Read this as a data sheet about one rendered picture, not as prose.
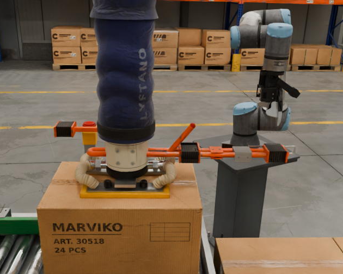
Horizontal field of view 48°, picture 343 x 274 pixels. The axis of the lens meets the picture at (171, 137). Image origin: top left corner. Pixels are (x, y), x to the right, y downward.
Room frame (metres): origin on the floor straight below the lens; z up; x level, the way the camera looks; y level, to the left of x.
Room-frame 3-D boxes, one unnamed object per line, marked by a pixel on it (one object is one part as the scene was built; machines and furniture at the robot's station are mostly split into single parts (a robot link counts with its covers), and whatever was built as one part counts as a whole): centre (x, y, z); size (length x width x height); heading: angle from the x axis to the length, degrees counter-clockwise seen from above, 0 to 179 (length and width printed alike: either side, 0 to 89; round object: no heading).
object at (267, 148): (1.44, -0.42, 1.08); 0.08 x 0.07 x 0.05; 93
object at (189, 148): (1.43, -0.07, 1.08); 0.10 x 0.08 x 0.06; 3
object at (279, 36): (1.46, -0.38, 1.53); 0.10 x 0.09 x 0.12; 166
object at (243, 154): (1.44, -0.29, 1.08); 0.07 x 0.07 x 0.04; 3
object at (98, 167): (1.42, 0.18, 1.02); 0.34 x 0.25 x 0.06; 93
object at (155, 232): (1.40, 0.19, 0.75); 0.60 x 0.40 x 0.40; 93
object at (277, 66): (1.45, -0.38, 1.44); 0.10 x 0.09 x 0.05; 3
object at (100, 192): (1.32, 0.17, 0.97); 0.34 x 0.10 x 0.05; 93
